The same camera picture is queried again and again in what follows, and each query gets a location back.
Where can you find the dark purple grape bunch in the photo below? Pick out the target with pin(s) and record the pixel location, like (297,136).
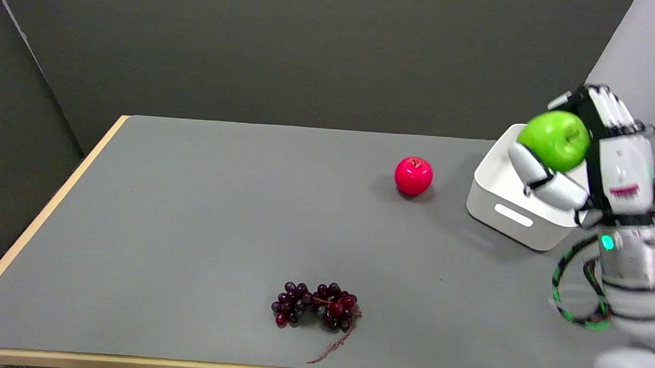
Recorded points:
(318,306)

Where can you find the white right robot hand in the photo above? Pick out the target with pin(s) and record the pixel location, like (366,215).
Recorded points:
(622,161)

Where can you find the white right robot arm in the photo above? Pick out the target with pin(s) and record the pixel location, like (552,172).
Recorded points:
(632,282)

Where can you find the white plastic box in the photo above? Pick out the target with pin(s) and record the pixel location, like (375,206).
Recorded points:
(504,204)

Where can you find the green apple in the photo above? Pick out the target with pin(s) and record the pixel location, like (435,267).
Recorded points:
(555,138)

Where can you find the red apple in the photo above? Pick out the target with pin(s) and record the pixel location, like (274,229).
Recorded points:
(413,176)

